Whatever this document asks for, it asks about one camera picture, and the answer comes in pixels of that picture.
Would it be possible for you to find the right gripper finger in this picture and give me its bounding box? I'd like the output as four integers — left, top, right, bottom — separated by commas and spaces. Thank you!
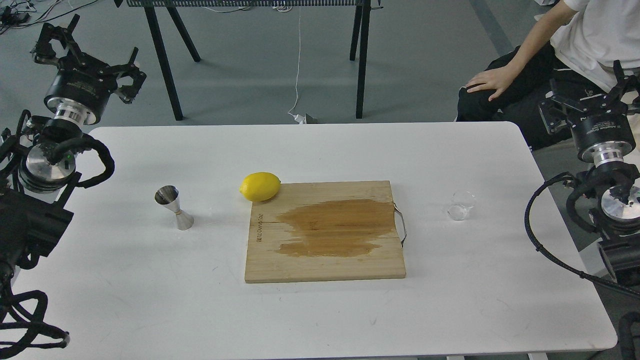
539, 79, 583, 135
602, 60, 640, 116

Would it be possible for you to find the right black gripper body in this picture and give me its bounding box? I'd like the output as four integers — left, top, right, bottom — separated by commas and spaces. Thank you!
571, 114, 636, 163

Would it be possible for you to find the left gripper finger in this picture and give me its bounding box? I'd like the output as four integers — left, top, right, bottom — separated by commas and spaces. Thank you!
102, 47, 147, 104
31, 14, 81, 68

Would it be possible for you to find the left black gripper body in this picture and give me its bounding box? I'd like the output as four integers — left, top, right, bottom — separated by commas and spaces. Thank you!
44, 69, 114, 126

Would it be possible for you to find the steel double jigger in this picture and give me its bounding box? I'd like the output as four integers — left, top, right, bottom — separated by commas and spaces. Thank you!
154, 185, 195, 231

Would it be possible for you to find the small clear glass cup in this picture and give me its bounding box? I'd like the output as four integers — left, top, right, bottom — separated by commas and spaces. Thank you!
446, 191, 477, 221

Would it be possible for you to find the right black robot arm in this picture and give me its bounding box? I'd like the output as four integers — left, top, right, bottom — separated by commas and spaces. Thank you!
524, 60, 640, 298

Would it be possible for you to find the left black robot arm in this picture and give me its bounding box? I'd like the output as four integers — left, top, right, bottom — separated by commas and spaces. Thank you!
0, 14, 147, 359

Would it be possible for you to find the person's right hand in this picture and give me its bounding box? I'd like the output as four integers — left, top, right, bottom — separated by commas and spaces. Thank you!
465, 65, 522, 102

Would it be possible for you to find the seated person white shirt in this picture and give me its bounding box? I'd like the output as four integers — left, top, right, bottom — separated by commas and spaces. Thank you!
455, 0, 640, 151

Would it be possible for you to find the yellow lemon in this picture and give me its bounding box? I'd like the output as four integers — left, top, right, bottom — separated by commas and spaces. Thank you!
238, 172, 281, 202

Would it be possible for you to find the wooden cutting board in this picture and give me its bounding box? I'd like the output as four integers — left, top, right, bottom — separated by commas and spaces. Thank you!
244, 180, 407, 284

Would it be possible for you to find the floor cable bundle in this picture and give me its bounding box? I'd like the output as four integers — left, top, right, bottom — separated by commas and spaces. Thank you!
0, 0, 101, 35

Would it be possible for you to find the white hanging cable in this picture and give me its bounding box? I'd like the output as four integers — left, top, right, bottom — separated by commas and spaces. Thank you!
287, 5, 318, 125

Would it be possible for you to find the black metal table frame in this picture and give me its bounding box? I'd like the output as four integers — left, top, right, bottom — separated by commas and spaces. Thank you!
114, 0, 383, 123

